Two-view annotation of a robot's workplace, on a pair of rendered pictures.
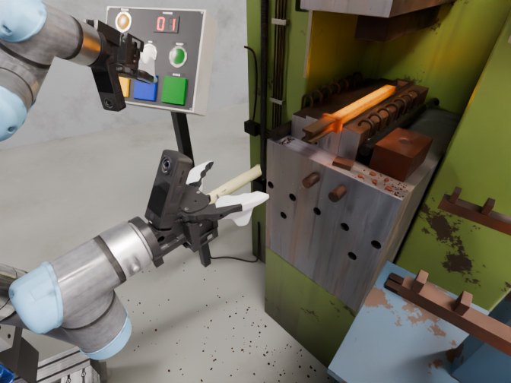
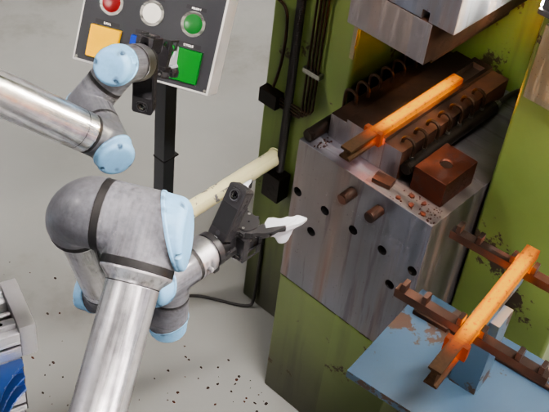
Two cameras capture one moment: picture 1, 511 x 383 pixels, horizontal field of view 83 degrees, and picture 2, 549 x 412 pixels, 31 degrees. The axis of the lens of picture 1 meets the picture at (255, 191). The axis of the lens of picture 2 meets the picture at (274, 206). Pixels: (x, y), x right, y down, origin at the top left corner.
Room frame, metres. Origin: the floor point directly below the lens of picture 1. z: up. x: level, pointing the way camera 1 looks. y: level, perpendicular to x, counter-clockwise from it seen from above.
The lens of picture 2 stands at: (-1.04, 0.22, 2.35)
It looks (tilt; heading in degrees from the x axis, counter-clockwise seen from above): 43 degrees down; 353
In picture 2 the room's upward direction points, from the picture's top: 7 degrees clockwise
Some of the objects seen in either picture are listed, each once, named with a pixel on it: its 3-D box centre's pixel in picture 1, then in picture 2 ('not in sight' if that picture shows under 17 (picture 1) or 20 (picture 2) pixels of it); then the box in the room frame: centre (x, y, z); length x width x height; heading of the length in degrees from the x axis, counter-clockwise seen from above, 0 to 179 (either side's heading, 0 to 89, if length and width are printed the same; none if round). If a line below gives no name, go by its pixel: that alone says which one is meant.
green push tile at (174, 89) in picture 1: (175, 90); (184, 64); (0.85, 0.23, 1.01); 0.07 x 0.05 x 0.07; 70
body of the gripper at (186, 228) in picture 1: (176, 223); (229, 239); (0.33, 0.13, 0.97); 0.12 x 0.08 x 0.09; 135
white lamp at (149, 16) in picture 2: (148, 54); (152, 13); (0.93, 0.31, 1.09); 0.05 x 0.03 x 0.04; 45
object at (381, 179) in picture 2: (343, 163); (383, 180); (0.58, -0.21, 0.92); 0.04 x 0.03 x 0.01; 57
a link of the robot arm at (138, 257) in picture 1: (128, 249); (201, 257); (0.27, 0.18, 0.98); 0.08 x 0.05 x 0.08; 45
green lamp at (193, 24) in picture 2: (178, 56); (193, 24); (0.89, 0.22, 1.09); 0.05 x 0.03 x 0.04; 45
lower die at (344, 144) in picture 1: (363, 109); (420, 105); (0.81, -0.32, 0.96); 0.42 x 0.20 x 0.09; 135
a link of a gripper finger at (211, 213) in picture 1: (214, 207); (263, 227); (0.34, 0.07, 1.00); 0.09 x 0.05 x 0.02; 99
